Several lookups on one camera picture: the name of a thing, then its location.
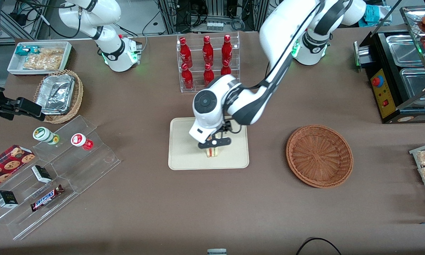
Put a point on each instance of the clear acrylic bottle rack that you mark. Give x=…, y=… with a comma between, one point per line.
x=198, y=56

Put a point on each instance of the white power strip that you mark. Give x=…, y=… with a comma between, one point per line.
x=214, y=26

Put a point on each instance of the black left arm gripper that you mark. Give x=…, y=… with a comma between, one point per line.
x=226, y=127

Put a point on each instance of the brown round wicker basket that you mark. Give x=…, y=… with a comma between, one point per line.
x=318, y=156

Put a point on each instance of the Snickers chocolate bar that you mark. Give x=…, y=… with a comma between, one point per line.
x=46, y=198

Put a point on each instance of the red cookie box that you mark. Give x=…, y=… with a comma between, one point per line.
x=7, y=164

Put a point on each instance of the red label white drink bottle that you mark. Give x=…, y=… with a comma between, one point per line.
x=79, y=140

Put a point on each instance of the steel warmer pan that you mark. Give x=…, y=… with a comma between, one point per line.
x=405, y=49
x=416, y=86

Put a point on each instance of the white rectangular snack bin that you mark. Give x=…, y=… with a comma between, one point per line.
x=14, y=67

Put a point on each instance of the small black carton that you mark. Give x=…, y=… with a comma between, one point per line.
x=41, y=173
x=6, y=199

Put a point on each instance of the clear bag of crackers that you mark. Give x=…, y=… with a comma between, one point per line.
x=46, y=60

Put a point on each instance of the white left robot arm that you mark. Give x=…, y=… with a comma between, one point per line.
x=287, y=28

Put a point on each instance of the beige plastic serving tray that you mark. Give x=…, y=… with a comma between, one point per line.
x=184, y=156

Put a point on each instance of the red cola bottle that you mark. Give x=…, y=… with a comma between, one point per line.
x=187, y=78
x=209, y=75
x=185, y=53
x=227, y=49
x=208, y=51
x=226, y=69

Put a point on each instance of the light oval wicker basket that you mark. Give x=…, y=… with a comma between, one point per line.
x=77, y=95

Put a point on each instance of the clear acrylic stepped display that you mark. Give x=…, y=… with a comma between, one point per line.
x=88, y=170

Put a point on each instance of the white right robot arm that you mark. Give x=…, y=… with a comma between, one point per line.
x=117, y=53

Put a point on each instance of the stack of foil trays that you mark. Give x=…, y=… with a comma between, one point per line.
x=55, y=95

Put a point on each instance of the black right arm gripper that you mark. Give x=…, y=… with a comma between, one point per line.
x=3, y=105

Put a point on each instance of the teal plastic bag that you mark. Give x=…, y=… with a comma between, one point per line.
x=375, y=14

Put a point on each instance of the black food warmer machine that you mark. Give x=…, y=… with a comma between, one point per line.
x=384, y=95

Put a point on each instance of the green label white drink bottle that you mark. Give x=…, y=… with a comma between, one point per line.
x=43, y=134

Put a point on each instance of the small grey device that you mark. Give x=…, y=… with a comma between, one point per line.
x=216, y=251

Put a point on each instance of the teal snack packet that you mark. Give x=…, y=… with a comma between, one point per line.
x=25, y=49

